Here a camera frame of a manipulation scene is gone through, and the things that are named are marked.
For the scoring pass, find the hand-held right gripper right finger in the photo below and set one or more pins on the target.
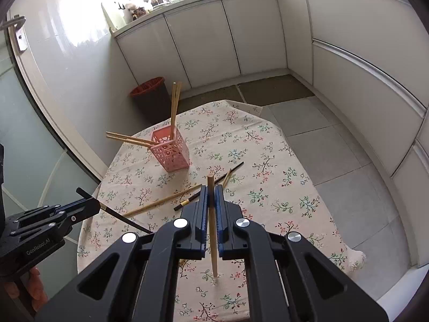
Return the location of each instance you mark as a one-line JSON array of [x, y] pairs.
[[220, 221]]

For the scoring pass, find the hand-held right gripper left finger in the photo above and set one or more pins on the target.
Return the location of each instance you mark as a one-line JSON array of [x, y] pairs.
[[202, 221]]

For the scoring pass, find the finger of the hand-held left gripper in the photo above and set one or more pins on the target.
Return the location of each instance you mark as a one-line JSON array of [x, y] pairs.
[[67, 208], [53, 224]]

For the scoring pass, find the black chopstick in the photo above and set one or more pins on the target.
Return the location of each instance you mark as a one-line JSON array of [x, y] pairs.
[[191, 200], [127, 219]]

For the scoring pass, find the wooden chopstick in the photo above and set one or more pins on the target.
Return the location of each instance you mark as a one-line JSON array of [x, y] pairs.
[[227, 177], [161, 201], [130, 142], [173, 107], [130, 138], [210, 179], [178, 104]]

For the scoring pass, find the pink perforated utensil holder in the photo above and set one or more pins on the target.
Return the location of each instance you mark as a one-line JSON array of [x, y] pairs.
[[171, 157]]

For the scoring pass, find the person's left hand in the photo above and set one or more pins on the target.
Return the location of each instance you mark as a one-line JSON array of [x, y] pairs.
[[38, 288]]

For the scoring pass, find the floral tablecloth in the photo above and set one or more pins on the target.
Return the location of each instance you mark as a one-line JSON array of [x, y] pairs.
[[268, 174]]

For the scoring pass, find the brown floor mat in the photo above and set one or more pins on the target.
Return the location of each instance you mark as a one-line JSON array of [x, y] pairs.
[[274, 89], [211, 97]]

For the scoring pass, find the brown trash bin red liner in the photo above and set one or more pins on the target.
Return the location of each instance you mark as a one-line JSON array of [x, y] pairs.
[[150, 100]]

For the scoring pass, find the white kitchen cabinets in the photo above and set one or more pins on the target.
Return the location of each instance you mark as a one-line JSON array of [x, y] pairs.
[[201, 40]]

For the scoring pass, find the small decorated jar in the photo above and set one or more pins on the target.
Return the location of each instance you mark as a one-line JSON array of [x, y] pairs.
[[139, 13]]

